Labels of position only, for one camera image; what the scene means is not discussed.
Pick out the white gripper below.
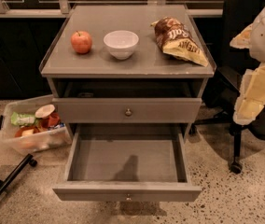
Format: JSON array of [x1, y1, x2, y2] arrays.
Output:
[[230, 7, 265, 125]]

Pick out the grey drawer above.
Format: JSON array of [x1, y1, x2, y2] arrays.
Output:
[[53, 124, 202, 202], [52, 98, 202, 123]]

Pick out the grey drawer cabinet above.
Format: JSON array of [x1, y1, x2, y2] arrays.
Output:
[[41, 5, 216, 138]]

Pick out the grey top drawer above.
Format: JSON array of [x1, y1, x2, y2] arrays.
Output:
[[52, 98, 202, 123]]

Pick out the black office chair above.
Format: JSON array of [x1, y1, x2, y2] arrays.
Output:
[[196, 0, 265, 174]]

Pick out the brown yellow chip bag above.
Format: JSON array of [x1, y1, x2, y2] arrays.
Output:
[[151, 17, 208, 67]]

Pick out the red apple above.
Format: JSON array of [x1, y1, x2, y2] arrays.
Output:
[[71, 31, 92, 54]]

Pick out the red cup in bin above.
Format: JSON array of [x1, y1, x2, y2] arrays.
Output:
[[48, 112, 60, 127]]

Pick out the white bowl in bin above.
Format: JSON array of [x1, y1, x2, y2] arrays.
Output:
[[35, 104, 55, 119]]

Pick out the clear plastic storage bin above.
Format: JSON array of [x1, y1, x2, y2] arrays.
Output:
[[0, 95, 72, 155]]

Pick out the green snack bag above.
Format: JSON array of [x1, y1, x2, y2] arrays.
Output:
[[10, 112, 36, 126]]

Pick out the black stand leg with caster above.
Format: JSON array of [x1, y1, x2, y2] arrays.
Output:
[[0, 154, 37, 195]]

